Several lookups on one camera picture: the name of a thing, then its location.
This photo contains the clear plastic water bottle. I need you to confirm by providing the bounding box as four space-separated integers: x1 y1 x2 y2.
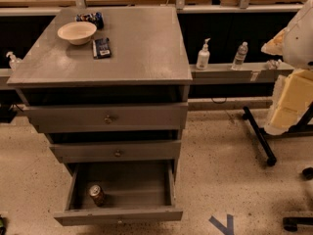
231 41 248 71

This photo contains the grey wooden drawer cabinet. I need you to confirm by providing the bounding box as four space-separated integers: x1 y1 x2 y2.
7 6 194 181

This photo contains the blue tape floor marker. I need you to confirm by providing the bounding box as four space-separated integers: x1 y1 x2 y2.
209 214 235 235

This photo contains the crumpled clear plastic wrapper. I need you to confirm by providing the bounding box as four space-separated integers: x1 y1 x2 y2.
265 60 282 70

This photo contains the white bowl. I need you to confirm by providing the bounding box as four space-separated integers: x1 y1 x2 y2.
58 22 97 45

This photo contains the grey top drawer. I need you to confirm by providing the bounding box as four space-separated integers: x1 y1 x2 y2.
24 103 188 133

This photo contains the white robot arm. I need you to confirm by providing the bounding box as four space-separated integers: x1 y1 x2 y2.
261 0 313 135

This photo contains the grey open bottom drawer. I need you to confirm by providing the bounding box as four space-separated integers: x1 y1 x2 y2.
55 161 183 226

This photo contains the white pump lotion bottle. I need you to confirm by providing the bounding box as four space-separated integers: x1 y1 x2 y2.
196 38 210 71

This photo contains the orange soda can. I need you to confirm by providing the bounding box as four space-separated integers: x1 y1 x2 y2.
89 185 105 207

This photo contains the grey middle drawer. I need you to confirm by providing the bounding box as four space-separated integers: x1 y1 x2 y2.
50 140 181 164

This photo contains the black table leg frame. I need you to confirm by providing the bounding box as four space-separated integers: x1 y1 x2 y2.
243 103 313 166

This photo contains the clear pump sanitizer bottle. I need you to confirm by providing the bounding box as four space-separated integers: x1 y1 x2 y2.
6 51 22 71

